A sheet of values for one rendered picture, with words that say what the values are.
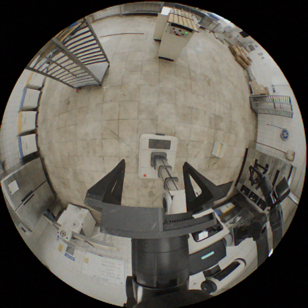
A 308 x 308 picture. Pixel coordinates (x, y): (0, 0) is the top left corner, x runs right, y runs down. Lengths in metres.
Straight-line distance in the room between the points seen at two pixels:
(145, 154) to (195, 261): 1.16
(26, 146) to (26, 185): 0.98
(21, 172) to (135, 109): 3.04
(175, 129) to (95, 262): 3.70
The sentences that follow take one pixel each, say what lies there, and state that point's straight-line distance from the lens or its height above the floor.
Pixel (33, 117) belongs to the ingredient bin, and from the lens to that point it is 3.41.
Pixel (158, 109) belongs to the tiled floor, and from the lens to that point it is 1.46.
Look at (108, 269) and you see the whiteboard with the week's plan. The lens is 2.99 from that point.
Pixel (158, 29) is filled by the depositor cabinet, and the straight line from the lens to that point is 2.36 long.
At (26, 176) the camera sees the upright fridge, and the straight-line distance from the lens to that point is 3.00.
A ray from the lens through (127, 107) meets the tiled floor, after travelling 1.46.
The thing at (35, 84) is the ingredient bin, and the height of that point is 0.41.
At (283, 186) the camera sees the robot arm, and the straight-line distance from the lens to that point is 0.45.
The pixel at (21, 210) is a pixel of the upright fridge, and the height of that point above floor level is 1.53.
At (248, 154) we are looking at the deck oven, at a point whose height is 0.16.
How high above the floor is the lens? 1.40
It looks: 72 degrees down
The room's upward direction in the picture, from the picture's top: 159 degrees clockwise
